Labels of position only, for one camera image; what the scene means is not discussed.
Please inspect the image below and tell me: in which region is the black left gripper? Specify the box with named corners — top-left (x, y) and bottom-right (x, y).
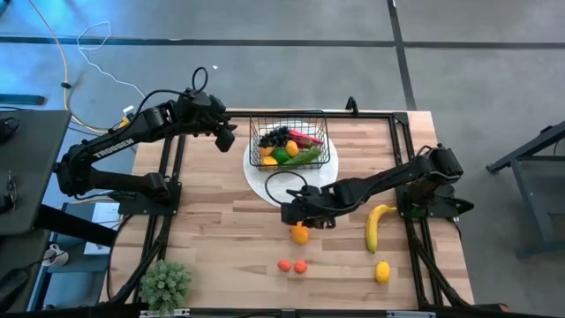
top-left (177, 88), bottom-right (238, 154)

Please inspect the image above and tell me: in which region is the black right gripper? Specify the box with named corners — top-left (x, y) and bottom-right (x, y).
top-left (280, 185), bottom-right (342, 231)

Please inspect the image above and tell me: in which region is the black grape bunch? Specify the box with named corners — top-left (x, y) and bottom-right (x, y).
top-left (258, 125), bottom-right (291, 149)

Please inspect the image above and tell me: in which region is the green cucumber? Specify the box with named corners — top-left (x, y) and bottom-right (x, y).
top-left (282, 148), bottom-right (324, 167)

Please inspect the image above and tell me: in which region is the bright red chili pepper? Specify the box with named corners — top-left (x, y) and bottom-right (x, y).
top-left (290, 129), bottom-right (325, 146)

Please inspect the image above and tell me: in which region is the white round plate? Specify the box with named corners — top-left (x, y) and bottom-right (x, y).
top-left (242, 118), bottom-right (340, 208)

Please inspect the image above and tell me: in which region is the yellow banana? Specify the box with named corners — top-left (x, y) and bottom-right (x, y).
top-left (365, 203), bottom-right (398, 254)

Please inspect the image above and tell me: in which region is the white paper sheet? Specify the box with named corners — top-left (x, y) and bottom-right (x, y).
top-left (83, 201), bottom-right (121, 256)

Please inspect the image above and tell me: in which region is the artificial green plant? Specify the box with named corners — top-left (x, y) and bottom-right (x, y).
top-left (139, 259), bottom-right (193, 315)

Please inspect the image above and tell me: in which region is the black diagonal beam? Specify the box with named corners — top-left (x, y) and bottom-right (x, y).
top-left (34, 203), bottom-right (118, 249)

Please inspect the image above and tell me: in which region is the dark side table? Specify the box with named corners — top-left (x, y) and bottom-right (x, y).
top-left (0, 109), bottom-right (72, 236)

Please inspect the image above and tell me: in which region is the black flat bar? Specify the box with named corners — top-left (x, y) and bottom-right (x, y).
top-left (0, 93), bottom-right (47, 107)

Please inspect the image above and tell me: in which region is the white mug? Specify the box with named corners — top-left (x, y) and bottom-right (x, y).
top-left (42, 243), bottom-right (71, 268)

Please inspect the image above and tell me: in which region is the dark metal bench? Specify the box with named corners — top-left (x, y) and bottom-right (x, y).
top-left (486, 119), bottom-right (565, 258)

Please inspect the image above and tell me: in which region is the black wire basket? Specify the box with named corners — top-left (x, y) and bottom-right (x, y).
top-left (248, 110), bottom-right (332, 172)

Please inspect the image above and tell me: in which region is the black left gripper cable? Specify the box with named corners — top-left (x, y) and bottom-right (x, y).
top-left (132, 66), bottom-right (209, 120)

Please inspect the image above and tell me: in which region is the black aluminium table frame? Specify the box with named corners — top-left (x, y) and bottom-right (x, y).
top-left (99, 108), bottom-right (509, 317)

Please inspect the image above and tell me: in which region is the white floor cable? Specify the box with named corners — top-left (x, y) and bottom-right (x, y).
top-left (76, 20), bottom-right (147, 99)

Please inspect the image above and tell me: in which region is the orange floor cable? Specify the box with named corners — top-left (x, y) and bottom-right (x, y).
top-left (26, 0), bottom-right (129, 134)

